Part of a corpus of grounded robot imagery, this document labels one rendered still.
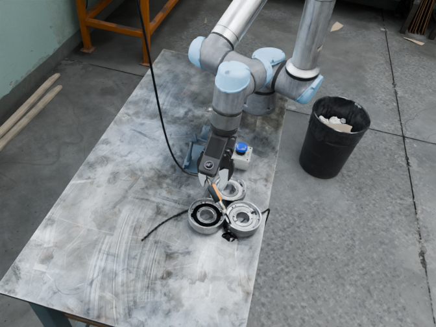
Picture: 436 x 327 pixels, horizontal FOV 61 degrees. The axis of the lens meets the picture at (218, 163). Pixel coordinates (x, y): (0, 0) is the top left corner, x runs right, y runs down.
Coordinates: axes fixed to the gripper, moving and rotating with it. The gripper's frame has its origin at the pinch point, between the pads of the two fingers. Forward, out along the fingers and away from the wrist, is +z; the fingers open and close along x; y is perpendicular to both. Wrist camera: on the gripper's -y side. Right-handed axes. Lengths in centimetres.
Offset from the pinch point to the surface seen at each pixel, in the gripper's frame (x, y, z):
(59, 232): 36.1, -19.5, 12.9
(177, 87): 28, 55, 3
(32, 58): 158, 138, 54
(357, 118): -63, 132, 36
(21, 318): 69, -12, 93
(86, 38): 145, 189, 55
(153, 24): 94, 203, 36
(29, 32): 158, 139, 36
